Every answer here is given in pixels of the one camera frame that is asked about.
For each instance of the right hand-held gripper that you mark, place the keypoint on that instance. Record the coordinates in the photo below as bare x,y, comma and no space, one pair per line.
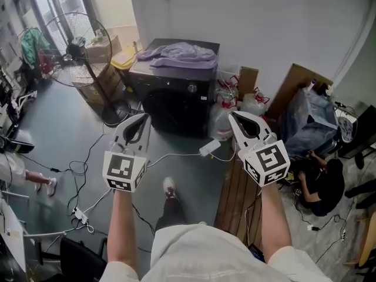
270,160

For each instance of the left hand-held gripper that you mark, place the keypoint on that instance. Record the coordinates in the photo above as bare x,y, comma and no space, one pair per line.
119,166

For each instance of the black washing machine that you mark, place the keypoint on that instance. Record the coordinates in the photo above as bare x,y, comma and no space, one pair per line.
173,110

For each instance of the person's right forearm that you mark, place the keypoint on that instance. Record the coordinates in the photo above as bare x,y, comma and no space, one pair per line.
274,222

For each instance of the person's left forearm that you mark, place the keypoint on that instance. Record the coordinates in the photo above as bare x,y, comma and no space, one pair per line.
122,225

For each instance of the white power adapter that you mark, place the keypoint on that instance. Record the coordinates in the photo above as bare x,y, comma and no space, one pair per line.
210,148

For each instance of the flat brown cardboard piece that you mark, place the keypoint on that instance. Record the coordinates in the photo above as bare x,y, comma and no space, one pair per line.
249,79

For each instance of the large cardboard panel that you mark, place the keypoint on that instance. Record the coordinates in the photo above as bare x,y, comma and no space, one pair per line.
289,87

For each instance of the large brown cardboard box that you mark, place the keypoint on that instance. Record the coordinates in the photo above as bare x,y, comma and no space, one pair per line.
100,84

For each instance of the translucent plastic box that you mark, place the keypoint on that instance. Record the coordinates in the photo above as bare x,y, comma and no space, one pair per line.
229,72

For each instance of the brown slatted wooden board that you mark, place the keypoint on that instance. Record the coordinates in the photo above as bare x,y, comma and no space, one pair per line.
235,192

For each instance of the yellow lidded bin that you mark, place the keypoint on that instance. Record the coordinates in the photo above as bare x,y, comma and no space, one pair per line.
124,59

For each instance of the person's left leg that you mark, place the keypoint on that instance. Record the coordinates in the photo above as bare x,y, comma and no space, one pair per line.
173,207

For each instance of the purple towel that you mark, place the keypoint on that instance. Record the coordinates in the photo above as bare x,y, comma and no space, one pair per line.
179,56

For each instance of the white power strip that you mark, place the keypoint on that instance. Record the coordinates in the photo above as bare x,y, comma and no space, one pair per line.
80,214

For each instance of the black standing fan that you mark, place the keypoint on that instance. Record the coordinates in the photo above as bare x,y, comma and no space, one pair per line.
75,44

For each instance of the black helmet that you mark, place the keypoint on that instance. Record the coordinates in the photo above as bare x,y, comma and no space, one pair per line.
17,144

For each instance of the black device blue screen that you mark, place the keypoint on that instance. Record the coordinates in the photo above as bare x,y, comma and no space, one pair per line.
256,252

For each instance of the person's white shirt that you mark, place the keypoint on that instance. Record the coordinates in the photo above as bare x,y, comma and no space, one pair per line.
205,254

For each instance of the green clothing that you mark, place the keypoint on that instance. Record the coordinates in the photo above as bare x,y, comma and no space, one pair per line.
33,46

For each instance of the black office chair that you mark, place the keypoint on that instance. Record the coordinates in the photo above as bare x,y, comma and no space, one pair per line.
79,257

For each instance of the white table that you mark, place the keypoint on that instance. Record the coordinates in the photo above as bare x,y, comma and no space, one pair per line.
13,234

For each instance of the light wooden board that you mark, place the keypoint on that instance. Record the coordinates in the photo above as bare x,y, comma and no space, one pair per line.
368,239

